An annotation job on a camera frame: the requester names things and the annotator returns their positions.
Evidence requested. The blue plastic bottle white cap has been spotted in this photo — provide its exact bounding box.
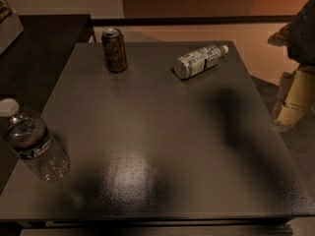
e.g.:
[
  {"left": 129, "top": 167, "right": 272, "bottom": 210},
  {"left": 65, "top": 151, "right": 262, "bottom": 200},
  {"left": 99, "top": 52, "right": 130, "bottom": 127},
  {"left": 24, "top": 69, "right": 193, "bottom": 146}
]
[{"left": 173, "top": 45, "right": 229, "bottom": 80}]

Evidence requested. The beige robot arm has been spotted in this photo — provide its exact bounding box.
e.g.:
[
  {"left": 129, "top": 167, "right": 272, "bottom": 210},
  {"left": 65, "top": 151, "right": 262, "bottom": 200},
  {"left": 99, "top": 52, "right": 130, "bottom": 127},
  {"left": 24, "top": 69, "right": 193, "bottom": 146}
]
[{"left": 268, "top": 0, "right": 315, "bottom": 133}]

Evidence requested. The orange soda can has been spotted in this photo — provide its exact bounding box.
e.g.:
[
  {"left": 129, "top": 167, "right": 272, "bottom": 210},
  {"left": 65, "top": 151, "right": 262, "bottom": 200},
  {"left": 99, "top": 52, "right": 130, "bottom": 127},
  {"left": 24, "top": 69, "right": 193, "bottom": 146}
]
[{"left": 101, "top": 28, "right": 127, "bottom": 73}]

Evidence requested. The clear water bottle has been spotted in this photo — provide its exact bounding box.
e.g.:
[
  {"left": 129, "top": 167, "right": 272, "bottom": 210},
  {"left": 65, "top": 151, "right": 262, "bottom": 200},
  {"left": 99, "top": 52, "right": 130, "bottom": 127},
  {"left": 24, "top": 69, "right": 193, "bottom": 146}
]
[{"left": 0, "top": 98, "right": 70, "bottom": 182}]

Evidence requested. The grey box at left edge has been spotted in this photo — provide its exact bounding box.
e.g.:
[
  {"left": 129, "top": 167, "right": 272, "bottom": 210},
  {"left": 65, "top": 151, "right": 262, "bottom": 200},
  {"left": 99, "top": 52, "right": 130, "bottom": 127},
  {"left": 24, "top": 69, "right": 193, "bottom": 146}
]
[{"left": 0, "top": 0, "right": 24, "bottom": 55}]

